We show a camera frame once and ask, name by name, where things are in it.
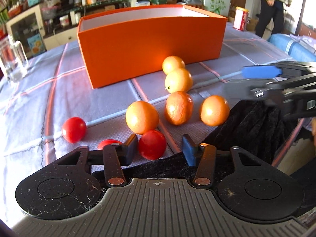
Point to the red tomato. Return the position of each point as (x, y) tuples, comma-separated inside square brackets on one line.
[(107, 142), (74, 129), (152, 145)]

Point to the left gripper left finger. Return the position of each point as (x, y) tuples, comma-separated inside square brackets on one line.
[(66, 188)]

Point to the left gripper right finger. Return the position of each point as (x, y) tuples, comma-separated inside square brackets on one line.
[(256, 191)]

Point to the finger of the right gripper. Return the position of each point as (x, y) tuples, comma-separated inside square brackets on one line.
[(261, 72), (247, 89)]

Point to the orange storage box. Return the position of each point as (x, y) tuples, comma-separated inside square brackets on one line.
[(121, 44)]

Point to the white glass-door cabinet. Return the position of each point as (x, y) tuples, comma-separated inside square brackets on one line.
[(28, 28)]

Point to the orange fruit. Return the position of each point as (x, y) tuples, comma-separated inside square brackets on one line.
[(141, 117), (214, 110), (179, 108), (172, 63), (178, 80)]

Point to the red white can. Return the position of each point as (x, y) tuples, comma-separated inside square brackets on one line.
[(240, 20)]

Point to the clear glass jar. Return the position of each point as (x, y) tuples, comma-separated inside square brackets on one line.
[(14, 62)]

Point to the plaid bed sheet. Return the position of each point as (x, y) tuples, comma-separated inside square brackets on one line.
[(57, 87)]

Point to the standing person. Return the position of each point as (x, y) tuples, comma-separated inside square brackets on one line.
[(271, 10)]

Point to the white TV stand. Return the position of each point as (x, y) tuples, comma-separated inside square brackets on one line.
[(60, 38)]

